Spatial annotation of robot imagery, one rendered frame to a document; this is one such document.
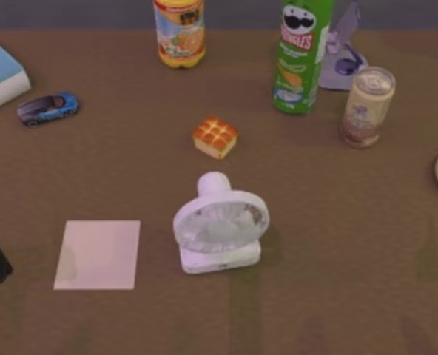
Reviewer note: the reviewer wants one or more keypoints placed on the white desk fan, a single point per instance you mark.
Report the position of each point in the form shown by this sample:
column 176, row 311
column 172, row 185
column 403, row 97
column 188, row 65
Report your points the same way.
column 219, row 229

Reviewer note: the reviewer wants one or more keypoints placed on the white square pad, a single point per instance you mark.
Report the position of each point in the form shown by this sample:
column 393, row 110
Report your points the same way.
column 98, row 255

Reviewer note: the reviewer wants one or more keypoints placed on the toy bread loaf block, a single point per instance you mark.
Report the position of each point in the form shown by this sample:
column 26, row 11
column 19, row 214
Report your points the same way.
column 215, row 136

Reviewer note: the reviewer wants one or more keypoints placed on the green Pringles can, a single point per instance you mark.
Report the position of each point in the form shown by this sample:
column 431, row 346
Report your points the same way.
column 300, row 55

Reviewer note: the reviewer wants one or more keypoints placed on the orange juice bottle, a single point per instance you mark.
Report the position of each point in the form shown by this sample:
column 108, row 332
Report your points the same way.
column 180, row 35

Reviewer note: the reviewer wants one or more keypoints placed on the beige drink can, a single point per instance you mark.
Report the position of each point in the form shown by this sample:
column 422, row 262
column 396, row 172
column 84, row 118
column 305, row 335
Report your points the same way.
column 367, row 107

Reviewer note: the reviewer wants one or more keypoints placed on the purple stapler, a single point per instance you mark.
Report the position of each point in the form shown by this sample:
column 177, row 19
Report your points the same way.
column 343, row 59

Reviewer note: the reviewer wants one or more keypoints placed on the blue toy car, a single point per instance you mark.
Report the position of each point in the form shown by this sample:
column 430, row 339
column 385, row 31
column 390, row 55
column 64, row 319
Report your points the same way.
column 49, row 107

